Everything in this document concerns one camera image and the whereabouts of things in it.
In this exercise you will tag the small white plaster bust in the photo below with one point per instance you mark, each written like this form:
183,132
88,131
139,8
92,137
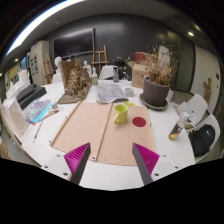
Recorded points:
87,68

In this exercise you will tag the light wooden drawing board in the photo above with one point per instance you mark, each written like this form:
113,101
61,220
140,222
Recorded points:
83,126
123,143

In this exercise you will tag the dried plant in grey pot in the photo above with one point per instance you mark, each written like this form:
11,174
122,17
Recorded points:
156,93

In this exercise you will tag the white paper stack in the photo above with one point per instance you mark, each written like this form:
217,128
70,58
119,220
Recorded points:
184,108

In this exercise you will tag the white cabinet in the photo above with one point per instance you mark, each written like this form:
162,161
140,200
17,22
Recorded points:
37,61

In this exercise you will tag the colourful picture book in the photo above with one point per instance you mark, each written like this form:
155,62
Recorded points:
36,110

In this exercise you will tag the brown flat panel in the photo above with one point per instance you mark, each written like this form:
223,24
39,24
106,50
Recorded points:
66,68

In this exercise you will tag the thin paintbrush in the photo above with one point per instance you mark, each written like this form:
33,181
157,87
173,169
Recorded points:
37,131

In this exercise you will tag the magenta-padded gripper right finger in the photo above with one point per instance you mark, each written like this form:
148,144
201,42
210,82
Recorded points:
146,160

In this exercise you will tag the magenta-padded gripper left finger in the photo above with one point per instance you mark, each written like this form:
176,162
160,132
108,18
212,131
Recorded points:
76,160

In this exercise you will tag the green spray bottle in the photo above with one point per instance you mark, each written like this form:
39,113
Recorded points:
94,78

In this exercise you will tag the wooden easel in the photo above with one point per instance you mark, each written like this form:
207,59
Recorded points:
100,61

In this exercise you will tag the small white cup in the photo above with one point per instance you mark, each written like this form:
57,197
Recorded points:
129,92

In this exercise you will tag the small glass jar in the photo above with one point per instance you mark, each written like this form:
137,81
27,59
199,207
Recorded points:
54,106

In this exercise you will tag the white chair with papers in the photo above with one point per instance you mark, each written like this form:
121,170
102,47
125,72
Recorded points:
199,106

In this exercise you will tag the wooden jointed figure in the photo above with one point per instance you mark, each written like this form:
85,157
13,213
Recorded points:
207,90

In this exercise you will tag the yellow-green mug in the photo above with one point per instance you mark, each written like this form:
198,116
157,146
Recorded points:
121,115

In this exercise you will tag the white chair behind table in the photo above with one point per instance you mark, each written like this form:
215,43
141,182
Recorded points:
107,71

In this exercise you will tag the printed newspaper sheet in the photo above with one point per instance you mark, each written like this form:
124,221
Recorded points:
110,92

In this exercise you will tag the black backpack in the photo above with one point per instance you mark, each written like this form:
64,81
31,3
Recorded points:
201,140

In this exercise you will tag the long white ceiling light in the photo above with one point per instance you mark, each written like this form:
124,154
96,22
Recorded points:
36,21

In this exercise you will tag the clear drink bottle white cap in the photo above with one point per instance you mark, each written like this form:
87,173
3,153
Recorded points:
178,128

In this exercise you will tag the large white plaster bust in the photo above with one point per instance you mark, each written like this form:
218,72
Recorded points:
58,70

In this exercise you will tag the red box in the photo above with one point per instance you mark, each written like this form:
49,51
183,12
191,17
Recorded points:
141,57

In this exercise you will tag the black wall screen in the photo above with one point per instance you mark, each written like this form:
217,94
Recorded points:
74,42

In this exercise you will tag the white chair with backpack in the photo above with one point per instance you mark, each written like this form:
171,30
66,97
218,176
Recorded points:
213,121

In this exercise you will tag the brown cardboard box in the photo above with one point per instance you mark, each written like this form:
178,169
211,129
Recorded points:
138,75

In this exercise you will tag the black flat boxes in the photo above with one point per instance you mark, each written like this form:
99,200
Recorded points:
30,95

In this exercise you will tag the grey plant saucer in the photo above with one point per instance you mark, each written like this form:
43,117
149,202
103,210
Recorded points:
146,105

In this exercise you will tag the flat round red coaster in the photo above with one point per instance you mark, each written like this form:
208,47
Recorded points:
139,122

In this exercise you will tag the small flat yellow item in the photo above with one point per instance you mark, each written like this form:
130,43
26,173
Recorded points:
129,104

